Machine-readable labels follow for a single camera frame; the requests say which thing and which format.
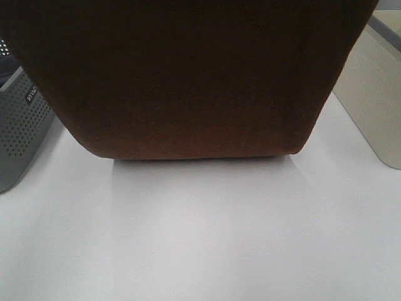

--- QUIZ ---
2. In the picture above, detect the brown towel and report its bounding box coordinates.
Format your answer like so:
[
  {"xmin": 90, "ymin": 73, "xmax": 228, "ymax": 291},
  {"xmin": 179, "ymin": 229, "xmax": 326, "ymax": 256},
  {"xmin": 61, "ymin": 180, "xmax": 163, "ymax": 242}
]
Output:
[{"xmin": 1, "ymin": 1, "xmax": 377, "ymax": 160}]

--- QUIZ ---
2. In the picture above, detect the grey perforated plastic basket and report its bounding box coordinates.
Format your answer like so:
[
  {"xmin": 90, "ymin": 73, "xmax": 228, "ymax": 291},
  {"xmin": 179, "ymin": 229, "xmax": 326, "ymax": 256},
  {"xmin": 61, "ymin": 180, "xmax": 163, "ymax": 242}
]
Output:
[{"xmin": 1, "ymin": 38, "xmax": 55, "ymax": 193}]

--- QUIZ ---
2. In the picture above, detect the beige plastic storage bin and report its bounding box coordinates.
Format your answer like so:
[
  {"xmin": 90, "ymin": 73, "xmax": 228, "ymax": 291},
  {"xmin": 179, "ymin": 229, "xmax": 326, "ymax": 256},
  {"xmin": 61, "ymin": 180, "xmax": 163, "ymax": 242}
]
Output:
[{"xmin": 333, "ymin": 4, "xmax": 400, "ymax": 169}]

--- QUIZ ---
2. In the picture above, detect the dark cloth in basket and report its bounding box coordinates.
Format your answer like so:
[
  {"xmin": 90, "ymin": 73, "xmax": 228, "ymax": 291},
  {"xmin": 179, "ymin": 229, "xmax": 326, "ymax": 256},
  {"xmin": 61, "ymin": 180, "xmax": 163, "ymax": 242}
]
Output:
[{"xmin": 0, "ymin": 54, "xmax": 21, "ymax": 87}]

